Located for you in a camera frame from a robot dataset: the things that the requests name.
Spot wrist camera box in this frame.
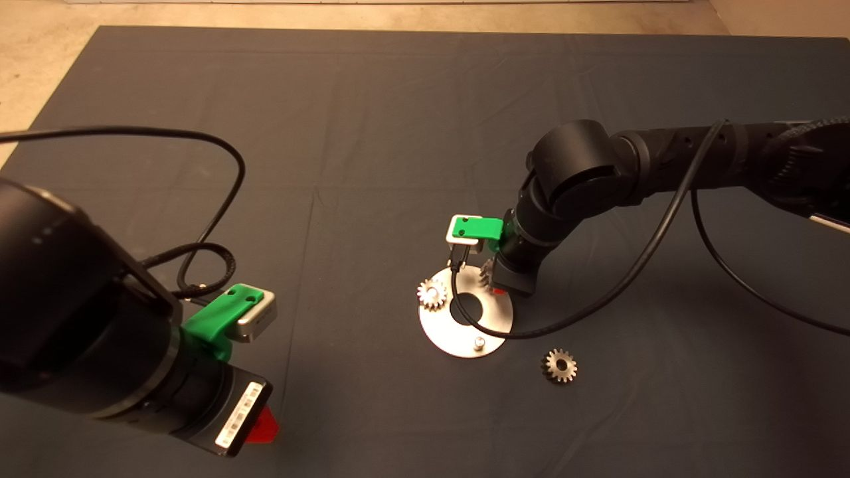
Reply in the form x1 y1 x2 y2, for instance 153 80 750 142
234 289 277 343
445 214 485 249

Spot braided black arm cable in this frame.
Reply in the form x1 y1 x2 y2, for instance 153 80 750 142
141 242 237 297

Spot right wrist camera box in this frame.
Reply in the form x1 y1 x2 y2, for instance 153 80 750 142
445 214 485 249

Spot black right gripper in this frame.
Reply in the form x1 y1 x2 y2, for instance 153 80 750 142
491 236 549 298

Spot right green camera mount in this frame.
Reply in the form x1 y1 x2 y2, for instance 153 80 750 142
452 217 505 253

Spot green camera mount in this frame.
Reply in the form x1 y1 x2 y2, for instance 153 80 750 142
452 217 505 253
183 284 265 363

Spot black USB camera cable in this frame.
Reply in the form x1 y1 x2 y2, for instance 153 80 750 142
449 119 850 339

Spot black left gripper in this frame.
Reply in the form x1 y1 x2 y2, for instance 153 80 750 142
147 347 280 457

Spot thin black camera cable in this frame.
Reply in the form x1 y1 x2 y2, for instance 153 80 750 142
0 126 246 298

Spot dark grey table cloth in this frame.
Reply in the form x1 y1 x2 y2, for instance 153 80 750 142
0 27 850 478

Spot round metal carrier plate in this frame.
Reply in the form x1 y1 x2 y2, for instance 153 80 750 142
418 266 515 359

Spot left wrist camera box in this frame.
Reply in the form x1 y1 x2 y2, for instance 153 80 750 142
234 289 277 343

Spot left green camera mount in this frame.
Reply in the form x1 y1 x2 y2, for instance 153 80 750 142
183 284 265 363

